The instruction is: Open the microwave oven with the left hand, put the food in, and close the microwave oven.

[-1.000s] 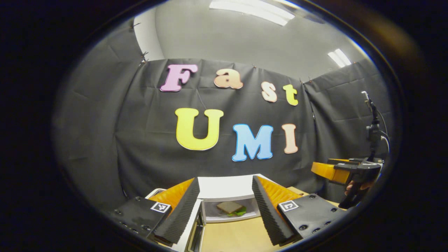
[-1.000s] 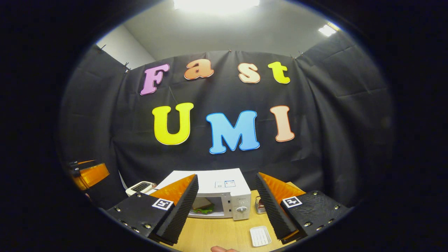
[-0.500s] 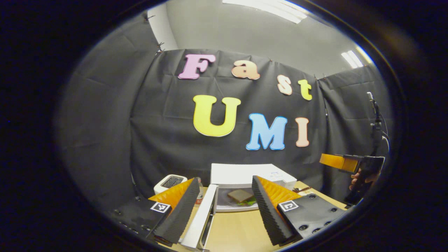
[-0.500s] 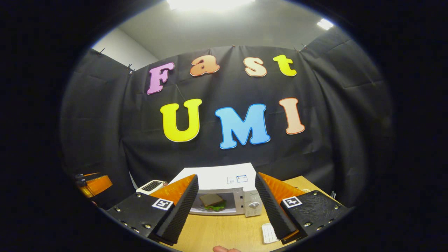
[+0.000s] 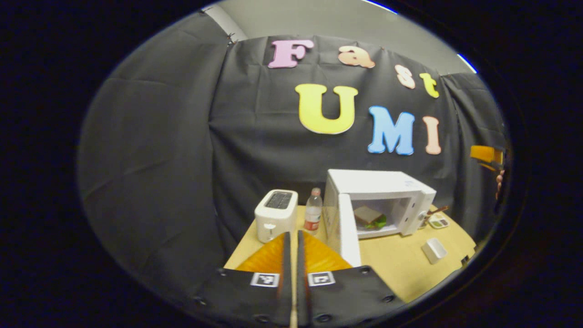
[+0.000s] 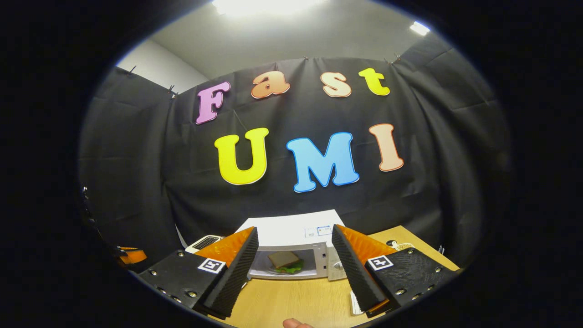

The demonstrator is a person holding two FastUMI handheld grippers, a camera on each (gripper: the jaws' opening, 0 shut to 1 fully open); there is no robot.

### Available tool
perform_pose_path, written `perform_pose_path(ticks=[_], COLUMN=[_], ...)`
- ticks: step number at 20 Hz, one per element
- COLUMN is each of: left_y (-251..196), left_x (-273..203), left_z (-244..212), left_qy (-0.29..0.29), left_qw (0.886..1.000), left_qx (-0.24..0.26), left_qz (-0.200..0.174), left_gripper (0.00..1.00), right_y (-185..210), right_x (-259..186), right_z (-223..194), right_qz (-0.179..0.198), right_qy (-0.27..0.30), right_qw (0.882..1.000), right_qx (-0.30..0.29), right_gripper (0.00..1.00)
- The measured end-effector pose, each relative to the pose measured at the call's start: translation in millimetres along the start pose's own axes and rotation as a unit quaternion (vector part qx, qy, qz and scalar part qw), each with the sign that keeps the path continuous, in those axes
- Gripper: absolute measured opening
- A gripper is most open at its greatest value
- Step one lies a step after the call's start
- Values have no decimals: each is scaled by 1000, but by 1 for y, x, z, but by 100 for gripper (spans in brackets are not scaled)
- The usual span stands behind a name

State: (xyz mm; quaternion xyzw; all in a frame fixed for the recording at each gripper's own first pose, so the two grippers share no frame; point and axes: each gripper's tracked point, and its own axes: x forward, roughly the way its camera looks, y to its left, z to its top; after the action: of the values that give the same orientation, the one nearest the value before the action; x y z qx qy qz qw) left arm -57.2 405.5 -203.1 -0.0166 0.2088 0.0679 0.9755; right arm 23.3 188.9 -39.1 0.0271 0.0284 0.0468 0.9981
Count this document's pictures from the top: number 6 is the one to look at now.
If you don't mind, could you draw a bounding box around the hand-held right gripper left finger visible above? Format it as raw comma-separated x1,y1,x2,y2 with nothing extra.
138,226,259,320

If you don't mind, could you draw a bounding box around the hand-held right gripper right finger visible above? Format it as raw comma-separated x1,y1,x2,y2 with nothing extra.
332,224,459,318

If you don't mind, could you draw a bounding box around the sandwich with lettuce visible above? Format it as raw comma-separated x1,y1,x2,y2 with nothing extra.
267,251,305,275

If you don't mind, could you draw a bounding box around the white microwave oven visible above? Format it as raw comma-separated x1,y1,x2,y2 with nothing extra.
235,210,349,281

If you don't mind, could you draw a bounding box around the white toaster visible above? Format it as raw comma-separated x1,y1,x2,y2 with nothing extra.
185,235,224,254

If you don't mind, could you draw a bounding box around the black backdrop cloth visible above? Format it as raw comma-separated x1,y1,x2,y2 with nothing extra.
77,34,513,269

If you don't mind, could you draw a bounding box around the long ceiling light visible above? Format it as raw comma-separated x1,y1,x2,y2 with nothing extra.
212,0,329,17

